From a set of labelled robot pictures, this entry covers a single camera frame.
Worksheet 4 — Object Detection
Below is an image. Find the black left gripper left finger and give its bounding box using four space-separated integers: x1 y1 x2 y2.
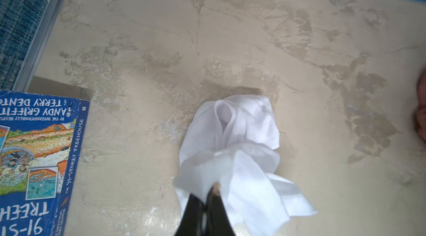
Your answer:
175 194 205 236

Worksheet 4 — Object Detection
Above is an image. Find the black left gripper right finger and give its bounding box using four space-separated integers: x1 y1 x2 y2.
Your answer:
205 183 235 236

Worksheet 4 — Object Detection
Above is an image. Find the white cloth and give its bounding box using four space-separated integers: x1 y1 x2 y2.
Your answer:
174 95 317 236

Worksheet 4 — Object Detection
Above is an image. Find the blue treehouse book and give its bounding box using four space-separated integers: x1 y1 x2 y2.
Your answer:
1 91 90 236

